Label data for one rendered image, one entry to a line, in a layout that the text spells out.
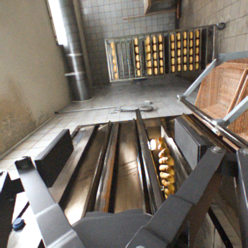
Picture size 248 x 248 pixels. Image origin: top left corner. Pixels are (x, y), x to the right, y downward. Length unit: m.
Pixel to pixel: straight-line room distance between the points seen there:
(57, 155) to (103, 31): 5.15
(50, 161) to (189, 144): 0.13
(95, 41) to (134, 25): 1.14
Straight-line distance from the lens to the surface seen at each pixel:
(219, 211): 0.89
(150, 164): 0.86
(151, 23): 5.31
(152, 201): 0.69
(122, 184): 1.01
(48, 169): 0.17
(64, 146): 0.20
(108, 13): 5.34
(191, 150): 0.16
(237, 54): 1.24
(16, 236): 0.98
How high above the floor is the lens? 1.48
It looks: 3 degrees up
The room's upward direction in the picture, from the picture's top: 96 degrees counter-clockwise
